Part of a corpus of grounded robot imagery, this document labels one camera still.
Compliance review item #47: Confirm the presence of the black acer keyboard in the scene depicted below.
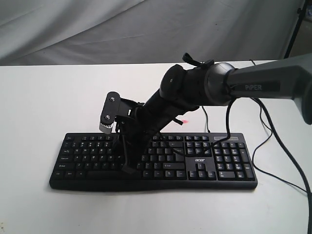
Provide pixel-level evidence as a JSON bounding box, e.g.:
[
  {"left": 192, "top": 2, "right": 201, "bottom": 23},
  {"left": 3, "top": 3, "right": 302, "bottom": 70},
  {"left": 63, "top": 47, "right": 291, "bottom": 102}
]
[{"left": 49, "top": 133, "right": 258, "bottom": 192}]

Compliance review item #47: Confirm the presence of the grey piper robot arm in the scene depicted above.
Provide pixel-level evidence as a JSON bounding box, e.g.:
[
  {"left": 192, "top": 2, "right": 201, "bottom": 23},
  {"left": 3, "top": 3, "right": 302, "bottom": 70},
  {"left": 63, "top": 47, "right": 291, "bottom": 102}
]
[{"left": 118, "top": 54, "right": 312, "bottom": 174}]

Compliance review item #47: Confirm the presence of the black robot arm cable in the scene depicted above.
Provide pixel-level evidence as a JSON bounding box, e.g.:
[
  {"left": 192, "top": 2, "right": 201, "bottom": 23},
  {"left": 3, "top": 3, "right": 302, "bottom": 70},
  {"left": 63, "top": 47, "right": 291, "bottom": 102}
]
[{"left": 158, "top": 98, "right": 312, "bottom": 234}]

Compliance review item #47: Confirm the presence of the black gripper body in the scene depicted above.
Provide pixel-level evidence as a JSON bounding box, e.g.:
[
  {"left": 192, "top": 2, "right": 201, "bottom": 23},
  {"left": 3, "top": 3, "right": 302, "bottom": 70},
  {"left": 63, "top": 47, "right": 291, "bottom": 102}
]
[{"left": 113, "top": 109, "right": 158, "bottom": 165}]

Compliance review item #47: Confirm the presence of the grey backdrop cloth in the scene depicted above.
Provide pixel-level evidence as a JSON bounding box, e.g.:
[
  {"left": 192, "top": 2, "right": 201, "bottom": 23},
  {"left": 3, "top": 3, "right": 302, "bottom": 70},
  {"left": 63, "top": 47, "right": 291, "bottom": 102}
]
[{"left": 0, "top": 0, "right": 303, "bottom": 65}]

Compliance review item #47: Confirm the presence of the black tripod stand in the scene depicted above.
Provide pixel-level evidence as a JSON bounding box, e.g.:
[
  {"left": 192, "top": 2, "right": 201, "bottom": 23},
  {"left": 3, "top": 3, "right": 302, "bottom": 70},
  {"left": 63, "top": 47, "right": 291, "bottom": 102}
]
[{"left": 284, "top": 0, "right": 309, "bottom": 59}]

